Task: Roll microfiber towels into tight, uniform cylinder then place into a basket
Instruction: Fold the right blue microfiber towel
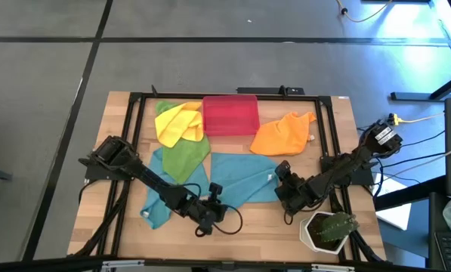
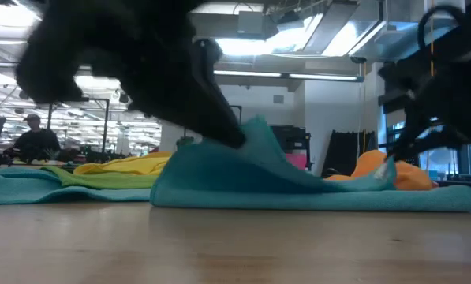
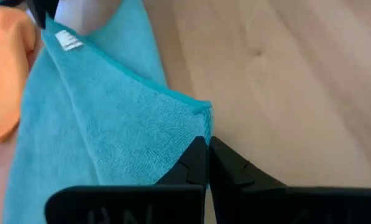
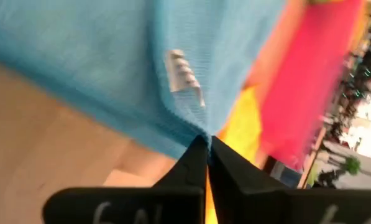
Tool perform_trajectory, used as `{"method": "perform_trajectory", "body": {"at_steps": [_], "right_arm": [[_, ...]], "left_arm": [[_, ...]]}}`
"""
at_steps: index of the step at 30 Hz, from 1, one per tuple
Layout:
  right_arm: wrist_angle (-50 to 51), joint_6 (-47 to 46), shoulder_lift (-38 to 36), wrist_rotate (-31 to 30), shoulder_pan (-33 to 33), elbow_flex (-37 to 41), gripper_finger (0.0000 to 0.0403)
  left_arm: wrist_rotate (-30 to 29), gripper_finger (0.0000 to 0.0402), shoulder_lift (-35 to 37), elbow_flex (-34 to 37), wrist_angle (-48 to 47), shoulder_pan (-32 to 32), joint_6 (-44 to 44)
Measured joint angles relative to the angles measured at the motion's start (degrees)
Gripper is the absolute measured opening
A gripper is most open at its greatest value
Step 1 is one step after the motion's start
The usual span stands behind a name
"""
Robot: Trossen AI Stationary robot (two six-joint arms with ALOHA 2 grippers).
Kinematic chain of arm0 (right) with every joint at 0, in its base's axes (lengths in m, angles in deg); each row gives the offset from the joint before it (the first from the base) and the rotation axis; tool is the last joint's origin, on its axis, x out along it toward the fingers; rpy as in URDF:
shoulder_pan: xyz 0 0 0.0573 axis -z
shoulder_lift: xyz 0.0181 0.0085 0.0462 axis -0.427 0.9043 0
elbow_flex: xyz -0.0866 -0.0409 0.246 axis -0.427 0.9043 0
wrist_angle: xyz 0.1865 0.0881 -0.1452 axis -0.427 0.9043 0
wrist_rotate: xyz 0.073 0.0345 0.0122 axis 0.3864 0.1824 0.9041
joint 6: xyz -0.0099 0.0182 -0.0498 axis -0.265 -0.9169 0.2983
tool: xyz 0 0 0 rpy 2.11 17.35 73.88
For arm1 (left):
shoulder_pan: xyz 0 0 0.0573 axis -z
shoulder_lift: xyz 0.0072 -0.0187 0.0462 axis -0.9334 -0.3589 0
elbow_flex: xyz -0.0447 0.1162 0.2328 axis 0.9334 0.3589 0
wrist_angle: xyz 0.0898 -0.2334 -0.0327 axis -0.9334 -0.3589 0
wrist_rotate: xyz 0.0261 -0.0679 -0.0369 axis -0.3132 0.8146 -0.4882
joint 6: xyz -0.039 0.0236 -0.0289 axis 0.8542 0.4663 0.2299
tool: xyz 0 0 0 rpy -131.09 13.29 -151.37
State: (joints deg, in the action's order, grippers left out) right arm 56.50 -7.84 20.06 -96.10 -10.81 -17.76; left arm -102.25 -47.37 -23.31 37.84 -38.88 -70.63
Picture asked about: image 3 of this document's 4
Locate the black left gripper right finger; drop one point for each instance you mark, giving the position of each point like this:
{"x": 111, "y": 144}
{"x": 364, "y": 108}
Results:
{"x": 266, "y": 205}

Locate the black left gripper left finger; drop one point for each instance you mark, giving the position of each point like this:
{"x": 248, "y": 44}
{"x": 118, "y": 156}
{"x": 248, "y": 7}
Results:
{"x": 126, "y": 205}

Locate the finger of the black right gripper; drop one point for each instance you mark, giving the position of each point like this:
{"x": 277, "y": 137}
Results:
{"x": 42, "y": 9}

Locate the orange microfiber towel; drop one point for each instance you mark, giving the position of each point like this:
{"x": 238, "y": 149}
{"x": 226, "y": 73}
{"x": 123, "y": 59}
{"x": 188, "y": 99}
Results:
{"x": 5, "y": 77}

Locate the blue microfiber towel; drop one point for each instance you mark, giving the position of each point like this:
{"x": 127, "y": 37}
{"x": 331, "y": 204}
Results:
{"x": 95, "y": 124}

